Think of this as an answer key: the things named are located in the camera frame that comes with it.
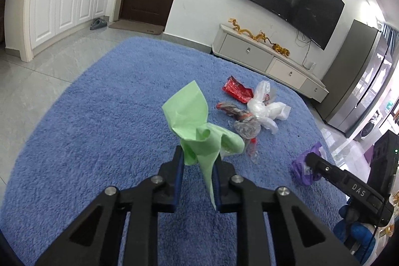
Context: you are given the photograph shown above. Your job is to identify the golden dragon ornament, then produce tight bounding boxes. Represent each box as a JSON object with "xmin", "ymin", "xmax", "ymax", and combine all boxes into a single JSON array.
[{"xmin": 228, "ymin": 18, "xmax": 271, "ymax": 42}]

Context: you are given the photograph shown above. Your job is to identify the white plastic bag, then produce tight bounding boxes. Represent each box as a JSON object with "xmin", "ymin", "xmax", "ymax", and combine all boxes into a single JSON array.
[{"xmin": 247, "ymin": 80, "xmax": 292, "ymax": 134}]

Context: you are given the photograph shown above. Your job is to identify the green paper wrapper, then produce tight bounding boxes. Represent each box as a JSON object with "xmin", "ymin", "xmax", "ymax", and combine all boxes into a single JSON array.
[{"xmin": 162, "ymin": 81, "xmax": 245, "ymax": 207}]

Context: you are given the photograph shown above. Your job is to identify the clear plastic wrapper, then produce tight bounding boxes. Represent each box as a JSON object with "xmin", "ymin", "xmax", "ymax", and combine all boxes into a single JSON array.
[{"xmin": 216, "ymin": 102, "xmax": 262, "ymax": 164}]

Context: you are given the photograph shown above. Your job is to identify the blue fluffy bed cover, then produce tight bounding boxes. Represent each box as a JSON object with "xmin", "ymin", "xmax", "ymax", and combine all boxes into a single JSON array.
[{"xmin": 1, "ymin": 37, "xmax": 346, "ymax": 265}]

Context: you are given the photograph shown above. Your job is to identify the purple plastic wrapper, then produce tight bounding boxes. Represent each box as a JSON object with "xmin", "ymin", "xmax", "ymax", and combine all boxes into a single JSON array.
[{"xmin": 291, "ymin": 142, "xmax": 327, "ymax": 186}]

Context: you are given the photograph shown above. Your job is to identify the grey slippers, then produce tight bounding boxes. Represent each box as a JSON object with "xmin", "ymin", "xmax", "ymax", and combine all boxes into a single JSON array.
[{"xmin": 89, "ymin": 18, "xmax": 107, "ymax": 31}]

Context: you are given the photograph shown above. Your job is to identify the red foil packet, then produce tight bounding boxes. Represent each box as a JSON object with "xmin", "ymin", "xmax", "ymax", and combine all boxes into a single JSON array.
[{"xmin": 222, "ymin": 76, "xmax": 254, "ymax": 104}]

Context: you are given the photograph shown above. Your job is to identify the white TV cabinet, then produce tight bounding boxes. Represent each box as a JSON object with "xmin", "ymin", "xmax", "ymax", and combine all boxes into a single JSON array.
[{"xmin": 212, "ymin": 25, "xmax": 329, "ymax": 103}]

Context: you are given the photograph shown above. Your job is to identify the golden tiger ornament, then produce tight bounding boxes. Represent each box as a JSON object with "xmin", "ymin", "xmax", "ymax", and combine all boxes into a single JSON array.
[{"xmin": 272, "ymin": 44, "xmax": 290, "ymax": 57}]

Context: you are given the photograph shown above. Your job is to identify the grey double-door refrigerator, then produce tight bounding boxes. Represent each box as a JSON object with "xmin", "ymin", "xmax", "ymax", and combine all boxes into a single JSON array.
[{"xmin": 316, "ymin": 20, "xmax": 393, "ymax": 135}]

